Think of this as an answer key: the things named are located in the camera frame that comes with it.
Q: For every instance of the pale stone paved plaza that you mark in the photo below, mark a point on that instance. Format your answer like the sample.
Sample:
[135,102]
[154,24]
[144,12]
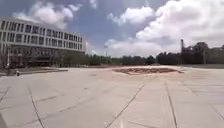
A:
[100,96]

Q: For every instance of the dark building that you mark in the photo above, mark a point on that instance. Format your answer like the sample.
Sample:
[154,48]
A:
[201,53]

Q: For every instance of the low raised planter edge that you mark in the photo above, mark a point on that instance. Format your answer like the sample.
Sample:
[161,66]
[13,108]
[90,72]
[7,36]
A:
[36,71]

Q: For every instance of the row of dark trees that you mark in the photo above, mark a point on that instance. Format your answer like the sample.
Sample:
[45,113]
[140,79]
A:
[133,60]

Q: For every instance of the large white multistorey building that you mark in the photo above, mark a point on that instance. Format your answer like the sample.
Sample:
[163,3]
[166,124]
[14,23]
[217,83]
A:
[36,38]

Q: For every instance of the round reddish flower bed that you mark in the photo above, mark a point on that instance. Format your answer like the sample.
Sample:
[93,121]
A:
[145,70]

